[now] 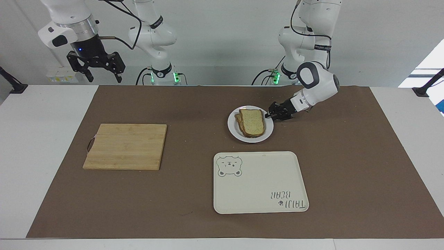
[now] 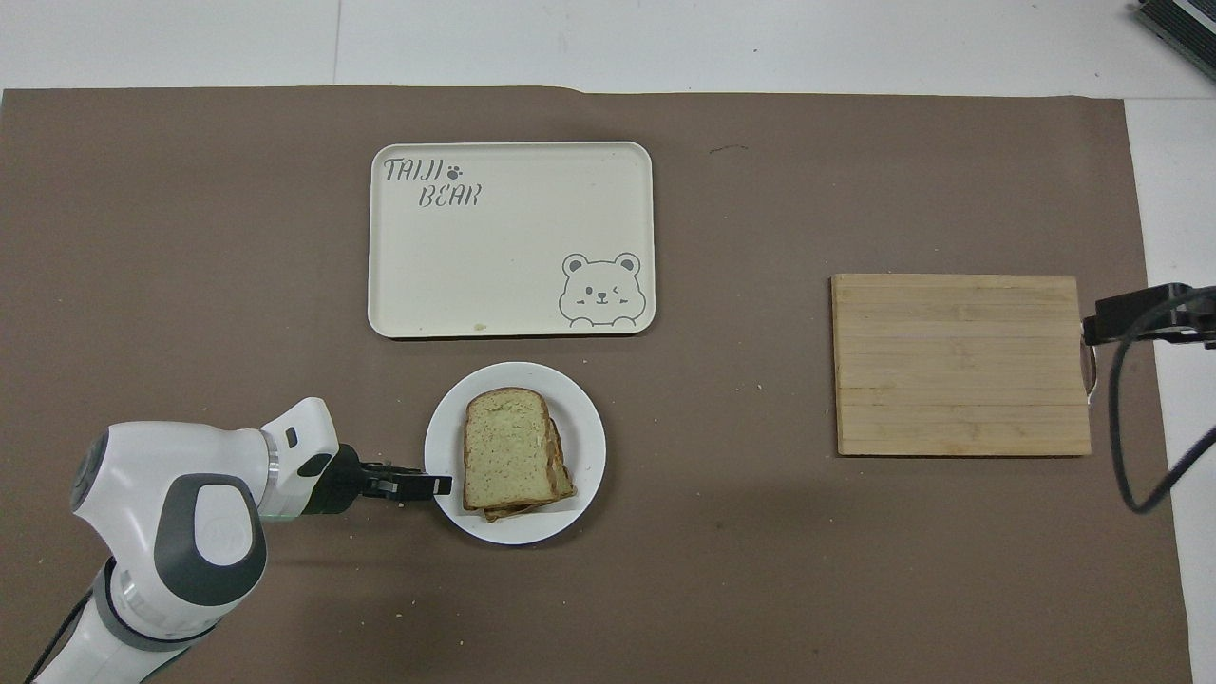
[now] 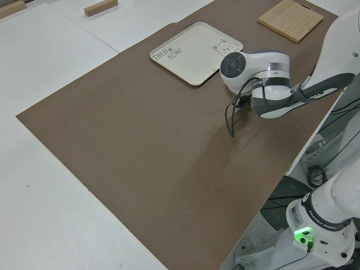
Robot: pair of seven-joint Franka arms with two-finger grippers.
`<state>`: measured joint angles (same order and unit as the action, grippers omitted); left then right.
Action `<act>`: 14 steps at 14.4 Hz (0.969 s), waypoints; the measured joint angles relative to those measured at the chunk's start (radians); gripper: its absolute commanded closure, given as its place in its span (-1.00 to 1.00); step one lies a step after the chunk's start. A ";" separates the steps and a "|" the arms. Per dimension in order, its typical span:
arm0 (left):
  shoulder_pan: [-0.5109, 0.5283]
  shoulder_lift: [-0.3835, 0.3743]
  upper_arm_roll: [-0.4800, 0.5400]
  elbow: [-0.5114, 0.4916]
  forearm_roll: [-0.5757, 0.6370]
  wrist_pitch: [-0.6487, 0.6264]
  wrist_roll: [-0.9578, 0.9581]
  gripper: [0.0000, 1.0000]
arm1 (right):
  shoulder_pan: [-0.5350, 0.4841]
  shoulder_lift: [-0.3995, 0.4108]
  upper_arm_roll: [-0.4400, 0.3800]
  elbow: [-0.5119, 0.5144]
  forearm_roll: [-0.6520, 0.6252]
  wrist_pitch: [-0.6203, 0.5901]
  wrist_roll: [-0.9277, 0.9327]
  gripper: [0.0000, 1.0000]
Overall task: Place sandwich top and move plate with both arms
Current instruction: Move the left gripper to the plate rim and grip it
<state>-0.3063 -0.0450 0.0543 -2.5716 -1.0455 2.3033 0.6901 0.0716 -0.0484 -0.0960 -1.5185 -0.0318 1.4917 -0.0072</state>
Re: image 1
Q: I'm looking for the cream tray with bear print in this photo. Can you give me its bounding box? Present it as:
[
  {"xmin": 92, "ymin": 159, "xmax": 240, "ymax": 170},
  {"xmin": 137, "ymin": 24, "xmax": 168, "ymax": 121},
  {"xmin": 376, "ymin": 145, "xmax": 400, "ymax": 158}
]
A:
[{"xmin": 213, "ymin": 151, "xmax": 309, "ymax": 215}]

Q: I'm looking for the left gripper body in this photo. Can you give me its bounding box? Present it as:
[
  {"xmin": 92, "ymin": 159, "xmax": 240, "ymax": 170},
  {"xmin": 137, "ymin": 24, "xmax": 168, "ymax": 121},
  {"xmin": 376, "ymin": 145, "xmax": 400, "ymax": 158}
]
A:
[{"xmin": 279, "ymin": 99, "xmax": 299, "ymax": 120}]

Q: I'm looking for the black cable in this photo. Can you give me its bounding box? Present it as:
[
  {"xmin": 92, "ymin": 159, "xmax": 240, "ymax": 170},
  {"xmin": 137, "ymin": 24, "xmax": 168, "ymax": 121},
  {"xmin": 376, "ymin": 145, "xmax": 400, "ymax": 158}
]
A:
[
  {"xmin": 98, "ymin": 0, "xmax": 143, "ymax": 50},
  {"xmin": 290, "ymin": 0, "xmax": 333, "ymax": 70},
  {"xmin": 136, "ymin": 67, "xmax": 152, "ymax": 86},
  {"xmin": 252, "ymin": 68, "xmax": 278, "ymax": 86}
]

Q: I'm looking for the wooden cutting board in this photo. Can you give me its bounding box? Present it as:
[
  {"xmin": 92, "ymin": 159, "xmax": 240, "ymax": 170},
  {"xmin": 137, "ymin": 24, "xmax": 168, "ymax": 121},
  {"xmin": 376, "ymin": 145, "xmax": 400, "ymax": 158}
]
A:
[{"xmin": 83, "ymin": 123, "xmax": 168, "ymax": 171}]

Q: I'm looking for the black stand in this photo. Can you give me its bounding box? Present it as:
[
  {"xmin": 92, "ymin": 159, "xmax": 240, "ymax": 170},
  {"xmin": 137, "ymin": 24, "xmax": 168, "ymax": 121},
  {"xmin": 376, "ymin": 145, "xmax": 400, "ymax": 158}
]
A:
[
  {"xmin": 0, "ymin": 66, "xmax": 28, "ymax": 94},
  {"xmin": 412, "ymin": 68, "xmax": 444, "ymax": 98}
]

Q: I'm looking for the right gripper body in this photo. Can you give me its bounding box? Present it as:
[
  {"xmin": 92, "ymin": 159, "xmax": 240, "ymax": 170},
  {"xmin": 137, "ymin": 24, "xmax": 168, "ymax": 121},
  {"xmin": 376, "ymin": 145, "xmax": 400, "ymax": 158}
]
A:
[{"xmin": 70, "ymin": 34, "xmax": 112, "ymax": 67}]

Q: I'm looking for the brown bread slice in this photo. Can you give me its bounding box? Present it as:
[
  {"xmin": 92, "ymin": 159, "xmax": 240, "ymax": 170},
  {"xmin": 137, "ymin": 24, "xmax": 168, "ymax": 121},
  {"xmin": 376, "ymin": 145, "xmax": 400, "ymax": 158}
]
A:
[
  {"xmin": 239, "ymin": 109, "xmax": 266, "ymax": 136},
  {"xmin": 235, "ymin": 111, "xmax": 266, "ymax": 138}
]

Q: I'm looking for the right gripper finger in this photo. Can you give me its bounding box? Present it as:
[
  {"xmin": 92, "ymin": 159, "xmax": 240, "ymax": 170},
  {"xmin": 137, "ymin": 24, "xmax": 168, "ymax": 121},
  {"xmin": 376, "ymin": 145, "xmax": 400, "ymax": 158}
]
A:
[
  {"xmin": 105, "ymin": 52, "xmax": 126, "ymax": 83},
  {"xmin": 67, "ymin": 51, "xmax": 94, "ymax": 83}
]

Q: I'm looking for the white round plate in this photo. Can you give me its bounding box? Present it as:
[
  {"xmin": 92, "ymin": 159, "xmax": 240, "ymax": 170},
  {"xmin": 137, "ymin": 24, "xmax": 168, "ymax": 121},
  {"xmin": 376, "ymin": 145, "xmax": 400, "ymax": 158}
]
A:
[{"xmin": 227, "ymin": 105, "xmax": 274, "ymax": 143}]

